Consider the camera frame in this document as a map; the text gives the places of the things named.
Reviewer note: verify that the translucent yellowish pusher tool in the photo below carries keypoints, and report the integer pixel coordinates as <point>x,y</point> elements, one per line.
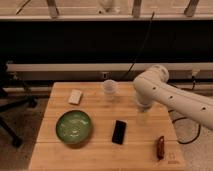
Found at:
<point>142,115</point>

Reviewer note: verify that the green ceramic bowl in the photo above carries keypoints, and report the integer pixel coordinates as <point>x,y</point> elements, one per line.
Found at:
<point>73,127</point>

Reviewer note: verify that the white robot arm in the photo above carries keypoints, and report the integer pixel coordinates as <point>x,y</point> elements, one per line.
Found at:
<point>151,85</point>

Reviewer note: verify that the black smartphone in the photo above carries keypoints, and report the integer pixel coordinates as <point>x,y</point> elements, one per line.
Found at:
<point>119,132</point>

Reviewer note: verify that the red-brown pocket knife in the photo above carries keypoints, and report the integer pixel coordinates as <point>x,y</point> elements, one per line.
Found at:
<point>160,148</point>

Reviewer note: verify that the clear plastic cup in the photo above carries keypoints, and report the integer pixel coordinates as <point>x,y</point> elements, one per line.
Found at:
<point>109,88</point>

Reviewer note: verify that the white baseboard heater rail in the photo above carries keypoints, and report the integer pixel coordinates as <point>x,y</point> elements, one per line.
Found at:
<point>99,71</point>

